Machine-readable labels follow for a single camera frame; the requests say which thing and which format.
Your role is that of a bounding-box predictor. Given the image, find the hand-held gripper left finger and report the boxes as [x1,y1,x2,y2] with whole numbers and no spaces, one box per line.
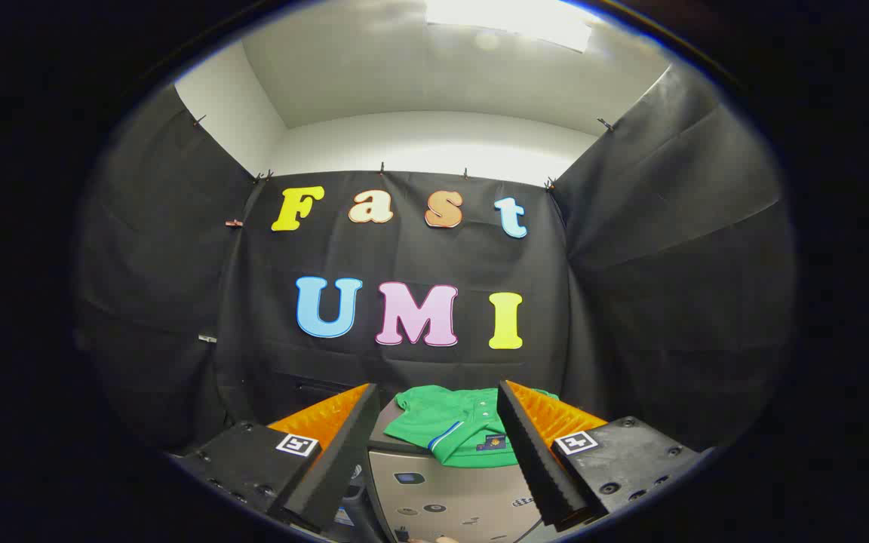
[174,382,381,535]

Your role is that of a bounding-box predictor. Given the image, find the green polo shirt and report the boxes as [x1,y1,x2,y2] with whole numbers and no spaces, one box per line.
[383,385,560,468]

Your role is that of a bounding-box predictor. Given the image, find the black backdrop cloth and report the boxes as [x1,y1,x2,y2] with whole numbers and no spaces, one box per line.
[72,64,797,453]

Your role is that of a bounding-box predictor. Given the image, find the ceiling light panel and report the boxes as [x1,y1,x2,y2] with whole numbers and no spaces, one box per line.
[425,0,594,52]

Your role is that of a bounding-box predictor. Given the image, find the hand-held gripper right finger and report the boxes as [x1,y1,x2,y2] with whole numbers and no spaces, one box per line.
[496,379,711,529]

